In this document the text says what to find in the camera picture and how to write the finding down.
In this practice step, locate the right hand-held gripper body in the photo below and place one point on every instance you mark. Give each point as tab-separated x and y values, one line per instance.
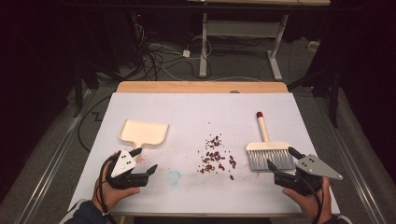
314	166

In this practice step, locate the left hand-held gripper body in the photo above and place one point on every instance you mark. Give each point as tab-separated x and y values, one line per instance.
124	165

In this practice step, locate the cream plastic dustpan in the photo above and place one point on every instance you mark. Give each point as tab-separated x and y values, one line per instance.
143	132

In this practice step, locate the cream hand brush grey bristles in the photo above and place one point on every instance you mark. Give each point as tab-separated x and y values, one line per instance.
263	129

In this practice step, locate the red beans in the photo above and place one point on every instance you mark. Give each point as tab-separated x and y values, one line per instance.
214	154

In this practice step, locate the person's left hand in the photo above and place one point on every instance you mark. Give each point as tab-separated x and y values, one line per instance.
115	196

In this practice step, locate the person's right hand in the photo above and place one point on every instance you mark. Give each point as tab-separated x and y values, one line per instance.
308	203

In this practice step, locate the black stand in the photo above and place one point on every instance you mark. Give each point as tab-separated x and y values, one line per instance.
334	93
77	93

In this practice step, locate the white table mat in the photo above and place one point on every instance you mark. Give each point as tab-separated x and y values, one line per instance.
202	112

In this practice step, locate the wooden table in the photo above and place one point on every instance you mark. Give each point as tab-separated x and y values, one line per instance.
186	87

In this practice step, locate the white power strip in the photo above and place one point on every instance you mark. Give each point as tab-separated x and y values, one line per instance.
313	45

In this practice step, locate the white power adapter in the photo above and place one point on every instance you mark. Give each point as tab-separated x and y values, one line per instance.
186	53

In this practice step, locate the white-framed desk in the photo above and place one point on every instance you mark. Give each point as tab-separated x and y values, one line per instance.
243	28

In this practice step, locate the metal floor rail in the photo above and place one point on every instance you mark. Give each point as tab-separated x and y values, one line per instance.
53	165
351	165

